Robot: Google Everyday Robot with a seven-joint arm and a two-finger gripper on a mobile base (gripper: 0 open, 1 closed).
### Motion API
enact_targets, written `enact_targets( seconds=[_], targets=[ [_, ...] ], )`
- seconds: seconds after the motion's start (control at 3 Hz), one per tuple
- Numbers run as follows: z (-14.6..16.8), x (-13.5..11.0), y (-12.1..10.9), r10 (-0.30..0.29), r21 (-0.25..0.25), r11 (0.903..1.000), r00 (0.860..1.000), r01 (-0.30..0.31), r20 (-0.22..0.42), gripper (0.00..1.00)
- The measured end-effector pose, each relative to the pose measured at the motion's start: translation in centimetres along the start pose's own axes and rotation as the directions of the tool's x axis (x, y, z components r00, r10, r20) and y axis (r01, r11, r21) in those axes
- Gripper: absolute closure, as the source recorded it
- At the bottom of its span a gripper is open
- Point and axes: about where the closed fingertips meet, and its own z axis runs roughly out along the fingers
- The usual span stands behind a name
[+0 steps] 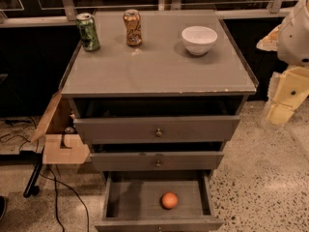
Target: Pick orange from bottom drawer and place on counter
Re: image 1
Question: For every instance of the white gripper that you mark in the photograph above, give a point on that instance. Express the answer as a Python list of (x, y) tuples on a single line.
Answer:
[(295, 36)]

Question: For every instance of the orange fruit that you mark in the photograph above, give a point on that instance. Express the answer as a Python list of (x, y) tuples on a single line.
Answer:
[(169, 200)]

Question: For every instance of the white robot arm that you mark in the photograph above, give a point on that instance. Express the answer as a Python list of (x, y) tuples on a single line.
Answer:
[(293, 45)]

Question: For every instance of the grey drawer cabinet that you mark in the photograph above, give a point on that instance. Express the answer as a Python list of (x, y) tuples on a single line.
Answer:
[(158, 78)]

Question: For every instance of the grey middle drawer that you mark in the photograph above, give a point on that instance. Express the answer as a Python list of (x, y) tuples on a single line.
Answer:
[(152, 161)]

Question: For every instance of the grey drawer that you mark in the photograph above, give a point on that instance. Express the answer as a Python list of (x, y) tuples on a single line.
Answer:
[(152, 161), (133, 202), (156, 129)]

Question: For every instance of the grey top drawer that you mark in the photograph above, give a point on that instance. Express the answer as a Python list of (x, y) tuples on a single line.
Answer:
[(156, 129)]

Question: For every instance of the grey bottom drawer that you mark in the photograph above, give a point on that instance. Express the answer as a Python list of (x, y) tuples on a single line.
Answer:
[(133, 202)]

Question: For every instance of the white ceramic bowl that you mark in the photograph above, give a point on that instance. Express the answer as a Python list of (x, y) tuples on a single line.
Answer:
[(198, 40)]

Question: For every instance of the orange soda can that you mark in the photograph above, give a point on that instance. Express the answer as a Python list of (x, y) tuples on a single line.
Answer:
[(132, 21)]

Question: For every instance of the green soda can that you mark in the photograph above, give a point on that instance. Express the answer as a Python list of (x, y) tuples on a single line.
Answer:
[(88, 32)]

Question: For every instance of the metal window railing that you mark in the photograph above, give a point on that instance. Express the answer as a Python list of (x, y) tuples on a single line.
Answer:
[(154, 7)]

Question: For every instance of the wooden box structure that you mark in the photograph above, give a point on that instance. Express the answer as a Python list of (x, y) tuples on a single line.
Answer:
[(61, 143)]

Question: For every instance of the black stand leg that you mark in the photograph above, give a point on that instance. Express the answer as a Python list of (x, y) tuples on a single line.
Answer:
[(32, 188)]

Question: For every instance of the black shoe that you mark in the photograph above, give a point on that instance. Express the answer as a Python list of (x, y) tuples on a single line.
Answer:
[(3, 206)]

